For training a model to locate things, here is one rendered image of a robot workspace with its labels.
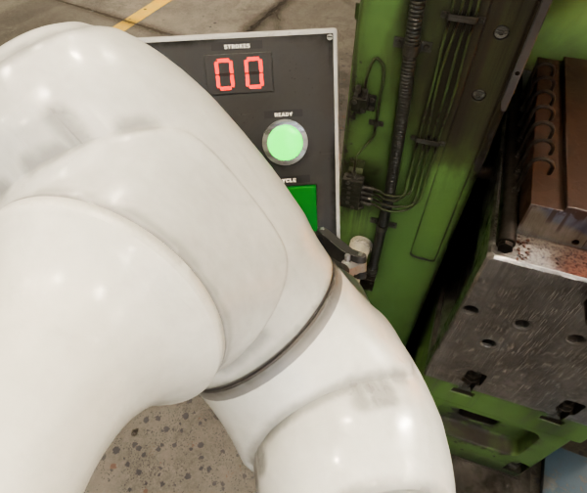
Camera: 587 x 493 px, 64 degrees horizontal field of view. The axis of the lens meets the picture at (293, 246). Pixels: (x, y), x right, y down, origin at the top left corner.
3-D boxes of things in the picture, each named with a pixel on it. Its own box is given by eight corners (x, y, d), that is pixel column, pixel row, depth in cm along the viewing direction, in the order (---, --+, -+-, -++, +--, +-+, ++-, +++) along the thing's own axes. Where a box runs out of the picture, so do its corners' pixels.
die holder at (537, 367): (606, 432, 98) (781, 330, 63) (423, 375, 105) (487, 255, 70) (593, 236, 130) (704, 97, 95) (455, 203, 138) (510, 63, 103)
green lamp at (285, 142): (297, 167, 60) (298, 140, 56) (264, 159, 61) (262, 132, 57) (305, 152, 62) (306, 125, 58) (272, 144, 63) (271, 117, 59)
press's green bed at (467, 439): (519, 480, 135) (604, 430, 98) (390, 436, 142) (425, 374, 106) (526, 320, 167) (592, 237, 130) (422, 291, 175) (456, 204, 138)
